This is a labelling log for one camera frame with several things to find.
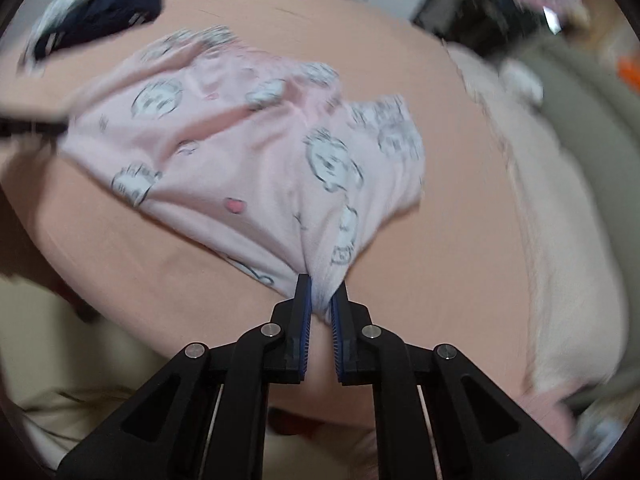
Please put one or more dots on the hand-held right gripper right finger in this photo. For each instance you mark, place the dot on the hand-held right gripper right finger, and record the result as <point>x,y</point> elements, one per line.
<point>336,330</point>

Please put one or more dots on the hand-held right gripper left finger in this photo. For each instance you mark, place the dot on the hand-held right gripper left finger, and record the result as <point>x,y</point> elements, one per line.
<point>304,320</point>

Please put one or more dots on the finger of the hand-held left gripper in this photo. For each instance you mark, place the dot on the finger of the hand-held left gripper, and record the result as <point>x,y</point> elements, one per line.
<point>30,127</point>

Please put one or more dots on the pink cartoon print pajama pants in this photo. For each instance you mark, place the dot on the pink cartoon print pajama pants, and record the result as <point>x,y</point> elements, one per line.
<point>225,160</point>

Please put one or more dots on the bed with pink sheet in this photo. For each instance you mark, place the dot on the bed with pink sheet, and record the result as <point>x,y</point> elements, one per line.
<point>450,285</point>

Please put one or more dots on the navy garment with white stripes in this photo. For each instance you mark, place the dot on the navy garment with white stripes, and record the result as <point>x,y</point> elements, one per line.
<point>100,15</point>

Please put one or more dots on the white plush toy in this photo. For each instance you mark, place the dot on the white plush toy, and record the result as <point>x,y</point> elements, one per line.
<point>522,80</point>

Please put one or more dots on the grey padded headboard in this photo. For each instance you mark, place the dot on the grey padded headboard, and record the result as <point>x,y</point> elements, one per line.
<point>600,125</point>

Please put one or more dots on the dark glass-door wardrobe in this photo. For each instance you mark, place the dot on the dark glass-door wardrobe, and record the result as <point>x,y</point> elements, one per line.
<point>475,5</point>

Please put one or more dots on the orange carrot plush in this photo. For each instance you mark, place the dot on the orange carrot plush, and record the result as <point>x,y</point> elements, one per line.
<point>629,66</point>

